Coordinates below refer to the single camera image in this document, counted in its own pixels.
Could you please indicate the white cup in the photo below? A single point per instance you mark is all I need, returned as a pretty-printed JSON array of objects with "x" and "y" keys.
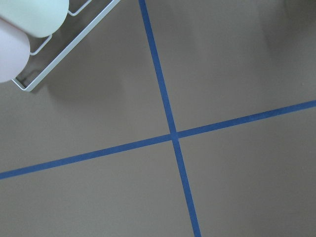
[{"x": 38, "y": 18}]

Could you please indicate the pink cup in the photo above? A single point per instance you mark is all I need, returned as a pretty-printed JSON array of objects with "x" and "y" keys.
[{"x": 14, "y": 51}]

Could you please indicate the white wire cup basket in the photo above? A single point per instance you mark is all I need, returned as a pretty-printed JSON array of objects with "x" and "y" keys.
[{"x": 46, "y": 53}]

